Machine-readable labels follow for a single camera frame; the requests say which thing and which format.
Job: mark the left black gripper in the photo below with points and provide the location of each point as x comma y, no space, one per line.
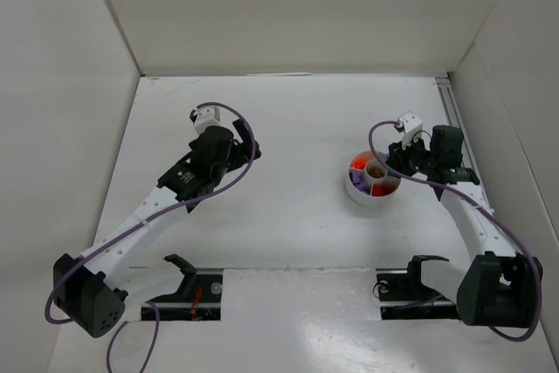
241,148

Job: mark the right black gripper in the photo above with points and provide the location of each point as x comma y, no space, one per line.
402,162

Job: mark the brown lego brick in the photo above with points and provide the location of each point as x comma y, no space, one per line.
376,171

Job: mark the red sloped lego piece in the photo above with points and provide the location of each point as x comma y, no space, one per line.
380,190

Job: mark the white divided round container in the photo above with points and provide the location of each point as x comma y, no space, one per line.
368,185

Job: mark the orange round lego piece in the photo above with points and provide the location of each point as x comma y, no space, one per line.
360,161

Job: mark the purple lego block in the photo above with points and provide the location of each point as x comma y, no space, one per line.
358,182

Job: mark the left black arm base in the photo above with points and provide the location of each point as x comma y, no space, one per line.
198,297

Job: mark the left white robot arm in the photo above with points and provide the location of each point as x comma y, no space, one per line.
94,289

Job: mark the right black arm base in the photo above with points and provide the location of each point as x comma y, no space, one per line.
403,296

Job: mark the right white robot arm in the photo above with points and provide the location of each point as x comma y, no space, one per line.
502,286

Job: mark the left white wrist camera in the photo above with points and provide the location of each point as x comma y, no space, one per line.
204,117

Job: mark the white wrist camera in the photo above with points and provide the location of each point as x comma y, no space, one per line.
411,127
204,117

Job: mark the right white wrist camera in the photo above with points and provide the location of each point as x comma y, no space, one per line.
411,127

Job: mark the aluminium rail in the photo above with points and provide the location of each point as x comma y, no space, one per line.
444,87

